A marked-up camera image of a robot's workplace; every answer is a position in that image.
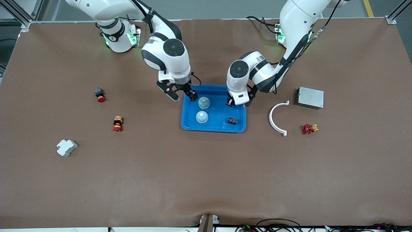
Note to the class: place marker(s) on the blue desk bell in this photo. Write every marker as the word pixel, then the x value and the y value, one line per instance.
pixel 204 102
pixel 201 117

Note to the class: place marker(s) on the small black terminal block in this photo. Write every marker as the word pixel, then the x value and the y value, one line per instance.
pixel 232 120

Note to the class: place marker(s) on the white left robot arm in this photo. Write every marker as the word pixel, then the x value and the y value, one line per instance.
pixel 299 19

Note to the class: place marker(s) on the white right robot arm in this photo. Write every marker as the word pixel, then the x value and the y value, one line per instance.
pixel 170 61

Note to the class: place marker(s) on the blue plastic tray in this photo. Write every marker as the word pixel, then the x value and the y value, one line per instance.
pixel 219 114

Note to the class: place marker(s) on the red yellow emergency stop button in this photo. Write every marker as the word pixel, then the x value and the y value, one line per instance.
pixel 117 124

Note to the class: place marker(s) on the red button black body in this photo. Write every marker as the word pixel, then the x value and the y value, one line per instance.
pixel 99 95

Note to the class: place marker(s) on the grey metal power supply box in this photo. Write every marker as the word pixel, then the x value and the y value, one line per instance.
pixel 310 97

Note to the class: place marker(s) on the brown table cover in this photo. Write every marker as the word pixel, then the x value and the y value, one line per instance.
pixel 206 177

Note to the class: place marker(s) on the white circuit breaker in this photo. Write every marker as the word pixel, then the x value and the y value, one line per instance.
pixel 66 148

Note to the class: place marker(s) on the white curved plastic bracket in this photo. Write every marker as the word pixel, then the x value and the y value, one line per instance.
pixel 270 118

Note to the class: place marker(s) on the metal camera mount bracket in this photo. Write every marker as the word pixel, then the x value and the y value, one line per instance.
pixel 207 224

